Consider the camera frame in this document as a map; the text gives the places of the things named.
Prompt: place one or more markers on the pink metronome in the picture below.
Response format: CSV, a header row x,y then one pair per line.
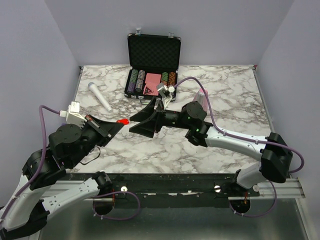
x,y
200,97

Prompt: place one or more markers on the red playing card deck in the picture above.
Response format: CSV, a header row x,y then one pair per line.
x,y
151,82

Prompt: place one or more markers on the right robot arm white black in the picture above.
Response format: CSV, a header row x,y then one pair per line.
x,y
271,153

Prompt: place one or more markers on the red key tag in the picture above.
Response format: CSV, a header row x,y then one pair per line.
x,y
123,121

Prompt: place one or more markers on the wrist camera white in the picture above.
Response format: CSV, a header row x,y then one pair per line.
x,y
166,93
72,114

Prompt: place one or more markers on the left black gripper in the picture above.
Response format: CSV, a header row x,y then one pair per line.
x,y
106,130

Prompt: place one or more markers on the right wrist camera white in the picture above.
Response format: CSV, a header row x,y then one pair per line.
x,y
166,93

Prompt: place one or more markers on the black mounting rail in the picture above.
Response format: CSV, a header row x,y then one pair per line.
x,y
173,190

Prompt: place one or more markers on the black poker chip case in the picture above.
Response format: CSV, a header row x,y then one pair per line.
x,y
154,54

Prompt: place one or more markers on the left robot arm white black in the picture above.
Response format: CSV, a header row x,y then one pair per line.
x,y
27,212

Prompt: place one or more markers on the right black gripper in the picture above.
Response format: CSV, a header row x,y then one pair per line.
x,y
151,125

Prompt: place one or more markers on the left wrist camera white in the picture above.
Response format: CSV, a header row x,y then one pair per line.
x,y
72,114

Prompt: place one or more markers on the white microphone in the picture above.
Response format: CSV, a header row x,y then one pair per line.
x,y
95,90

